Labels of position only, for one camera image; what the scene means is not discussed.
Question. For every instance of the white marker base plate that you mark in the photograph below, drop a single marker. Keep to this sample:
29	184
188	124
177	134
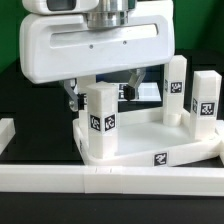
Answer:
147	92

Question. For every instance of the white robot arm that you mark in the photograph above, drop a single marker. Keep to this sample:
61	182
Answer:
61	40

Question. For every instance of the white front fence bar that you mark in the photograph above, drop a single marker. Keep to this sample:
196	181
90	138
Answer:
114	180

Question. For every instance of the white desk top tray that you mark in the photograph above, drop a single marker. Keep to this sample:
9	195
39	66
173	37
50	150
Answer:
144	141

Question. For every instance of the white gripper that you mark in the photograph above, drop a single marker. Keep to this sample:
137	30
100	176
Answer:
65	39

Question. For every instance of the white right fence block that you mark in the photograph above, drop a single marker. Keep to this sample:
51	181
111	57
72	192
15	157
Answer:
220	132

